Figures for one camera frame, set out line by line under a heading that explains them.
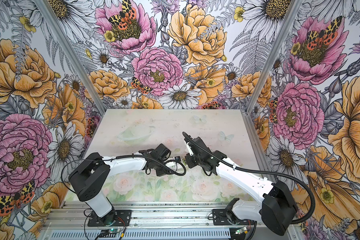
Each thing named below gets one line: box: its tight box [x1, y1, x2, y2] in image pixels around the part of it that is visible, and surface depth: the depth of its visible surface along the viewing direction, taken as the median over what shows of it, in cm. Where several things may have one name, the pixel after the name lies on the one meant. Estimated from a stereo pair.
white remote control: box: [164, 158, 189, 170], surface depth 79 cm
